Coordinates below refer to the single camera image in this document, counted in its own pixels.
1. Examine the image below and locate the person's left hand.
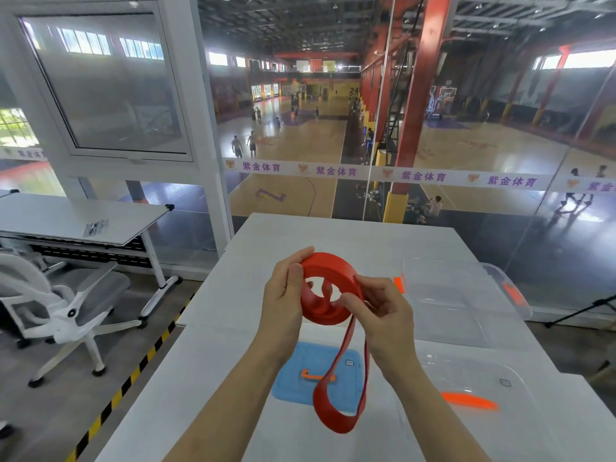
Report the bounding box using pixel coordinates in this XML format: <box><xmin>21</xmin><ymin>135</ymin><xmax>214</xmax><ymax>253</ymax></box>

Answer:
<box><xmin>259</xmin><ymin>247</ymin><xmax>316</xmax><ymax>351</ymax></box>

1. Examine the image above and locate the person's right hand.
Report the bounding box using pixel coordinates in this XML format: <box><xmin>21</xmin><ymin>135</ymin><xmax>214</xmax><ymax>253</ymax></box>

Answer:
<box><xmin>339</xmin><ymin>276</ymin><xmax>416</xmax><ymax>377</ymax></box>

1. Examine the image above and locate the red resistance band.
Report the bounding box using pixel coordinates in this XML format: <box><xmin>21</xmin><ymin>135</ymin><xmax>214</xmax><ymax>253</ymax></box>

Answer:
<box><xmin>300</xmin><ymin>252</ymin><xmax>372</xmax><ymax>435</ymax></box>

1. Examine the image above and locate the person's left forearm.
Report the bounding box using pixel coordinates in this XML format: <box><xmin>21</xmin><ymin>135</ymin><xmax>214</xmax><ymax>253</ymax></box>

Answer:
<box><xmin>163</xmin><ymin>332</ymin><xmax>295</xmax><ymax>462</ymax></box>

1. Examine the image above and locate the person's right forearm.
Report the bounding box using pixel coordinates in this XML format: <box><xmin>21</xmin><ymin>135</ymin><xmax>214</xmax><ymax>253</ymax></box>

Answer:
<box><xmin>370</xmin><ymin>353</ymin><xmax>492</xmax><ymax>462</ymax></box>

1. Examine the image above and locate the yellow column base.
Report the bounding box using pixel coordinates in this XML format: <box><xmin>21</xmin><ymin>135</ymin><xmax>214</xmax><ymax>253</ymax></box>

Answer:
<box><xmin>382</xmin><ymin>191</ymin><xmax>411</xmax><ymax>225</ymax></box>

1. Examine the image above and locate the clear plastic storage box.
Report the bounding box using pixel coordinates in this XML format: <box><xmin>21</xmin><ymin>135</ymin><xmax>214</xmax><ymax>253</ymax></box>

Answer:
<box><xmin>394</xmin><ymin>259</ymin><xmax>533</xmax><ymax>353</ymax></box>

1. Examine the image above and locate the white banner strip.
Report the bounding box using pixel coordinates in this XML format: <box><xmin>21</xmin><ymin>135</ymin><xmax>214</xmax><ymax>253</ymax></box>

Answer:
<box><xmin>223</xmin><ymin>158</ymin><xmax>616</xmax><ymax>194</ymax></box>

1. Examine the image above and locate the yellow black hazard tape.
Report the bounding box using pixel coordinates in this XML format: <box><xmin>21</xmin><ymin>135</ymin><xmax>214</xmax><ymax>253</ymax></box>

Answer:
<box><xmin>64</xmin><ymin>292</ymin><xmax>197</xmax><ymax>462</ymax></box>

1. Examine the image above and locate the red steel column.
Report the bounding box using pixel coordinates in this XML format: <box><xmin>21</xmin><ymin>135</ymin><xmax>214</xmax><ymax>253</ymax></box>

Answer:
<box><xmin>391</xmin><ymin>0</ymin><xmax>454</xmax><ymax>198</ymax></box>

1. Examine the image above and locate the black tripod leg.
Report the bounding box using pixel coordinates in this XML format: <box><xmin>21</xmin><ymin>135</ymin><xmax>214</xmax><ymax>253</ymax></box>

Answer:
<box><xmin>544</xmin><ymin>295</ymin><xmax>616</xmax><ymax>329</ymax></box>

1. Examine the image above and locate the white office chair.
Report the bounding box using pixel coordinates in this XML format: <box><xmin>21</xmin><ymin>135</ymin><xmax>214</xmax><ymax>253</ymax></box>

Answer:
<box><xmin>0</xmin><ymin>252</ymin><xmax>148</xmax><ymax>389</ymax></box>

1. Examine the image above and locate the white desk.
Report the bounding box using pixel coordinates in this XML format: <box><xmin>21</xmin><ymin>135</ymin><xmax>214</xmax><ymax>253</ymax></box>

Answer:
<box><xmin>0</xmin><ymin>189</ymin><xmax>184</xmax><ymax>319</ymax></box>

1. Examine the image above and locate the white framed window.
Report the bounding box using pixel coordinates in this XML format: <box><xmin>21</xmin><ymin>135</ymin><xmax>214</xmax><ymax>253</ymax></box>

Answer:
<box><xmin>0</xmin><ymin>0</ymin><xmax>215</xmax><ymax>179</ymax></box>

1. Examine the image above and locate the blue lid with orange handle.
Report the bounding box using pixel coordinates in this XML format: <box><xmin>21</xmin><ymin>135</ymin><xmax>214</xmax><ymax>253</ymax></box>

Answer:
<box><xmin>271</xmin><ymin>341</ymin><xmax>364</xmax><ymax>406</ymax></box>

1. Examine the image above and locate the clear lid with orange handle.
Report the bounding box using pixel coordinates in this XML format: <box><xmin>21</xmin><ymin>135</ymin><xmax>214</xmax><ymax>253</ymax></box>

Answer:
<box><xmin>398</xmin><ymin>350</ymin><xmax>556</xmax><ymax>462</ymax></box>

